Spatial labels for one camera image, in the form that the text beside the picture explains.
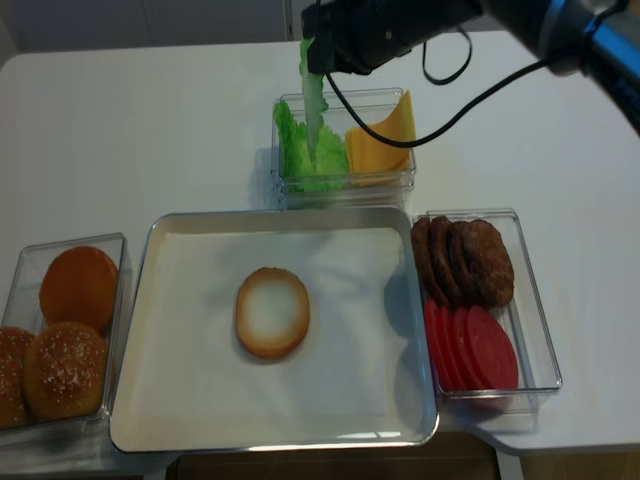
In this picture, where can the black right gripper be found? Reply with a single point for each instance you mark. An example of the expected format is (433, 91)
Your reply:
(357, 37)

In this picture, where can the green lettuce leaf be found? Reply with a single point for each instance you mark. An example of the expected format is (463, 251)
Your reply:
(314, 102)

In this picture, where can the blue black right robot arm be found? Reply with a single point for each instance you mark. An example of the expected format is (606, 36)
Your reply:
(565, 37)

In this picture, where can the upright yellow cheese slice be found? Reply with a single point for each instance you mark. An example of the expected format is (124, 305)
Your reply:
(399, 125)

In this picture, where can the clear lettuce cheese container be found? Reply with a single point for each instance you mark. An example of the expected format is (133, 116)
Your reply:
(337, 118)

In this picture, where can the yellow cheese slices stack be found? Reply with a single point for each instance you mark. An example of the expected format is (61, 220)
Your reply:
(368, 157)

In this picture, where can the green lettuce pile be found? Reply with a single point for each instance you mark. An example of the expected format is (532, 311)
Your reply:
(302, 172)

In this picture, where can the brown meat patty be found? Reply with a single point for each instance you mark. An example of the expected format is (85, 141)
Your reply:
(438, 247)
(488, 262)
(422, 258)
(458, 265)

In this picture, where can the brown meat patty front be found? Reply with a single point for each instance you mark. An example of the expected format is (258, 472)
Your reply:
(488, 262)

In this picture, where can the bottom bun half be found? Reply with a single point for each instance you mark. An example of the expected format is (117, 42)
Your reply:
(272, 313)

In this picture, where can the silver metal tray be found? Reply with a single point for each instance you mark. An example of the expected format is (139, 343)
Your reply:
(411, 418)

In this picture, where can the white paper liner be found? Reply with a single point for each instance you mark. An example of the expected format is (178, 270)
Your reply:
(192, 361)

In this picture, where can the red tomato slice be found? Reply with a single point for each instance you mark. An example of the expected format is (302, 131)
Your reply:
(436, 344)
(491, 352)
(445, 318)
(466, 365)

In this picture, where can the red tomato slice front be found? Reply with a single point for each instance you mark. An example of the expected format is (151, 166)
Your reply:
(491, 352)

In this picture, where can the clear patty tomato container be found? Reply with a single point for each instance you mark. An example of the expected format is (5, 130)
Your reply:
(524, 322)

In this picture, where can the plain brown bun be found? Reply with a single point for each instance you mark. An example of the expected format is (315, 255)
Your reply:
(80, 286)

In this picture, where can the clear bun container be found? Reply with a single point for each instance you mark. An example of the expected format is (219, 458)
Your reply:
(22, 310)

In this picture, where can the sesame bun right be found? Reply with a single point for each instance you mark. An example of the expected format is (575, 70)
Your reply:
(64, 372)

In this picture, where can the sesame bun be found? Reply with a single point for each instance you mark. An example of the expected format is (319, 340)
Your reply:
(64, 372)
(14, 344)

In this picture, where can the sesame bun left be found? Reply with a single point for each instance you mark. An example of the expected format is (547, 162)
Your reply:
(14, 344)

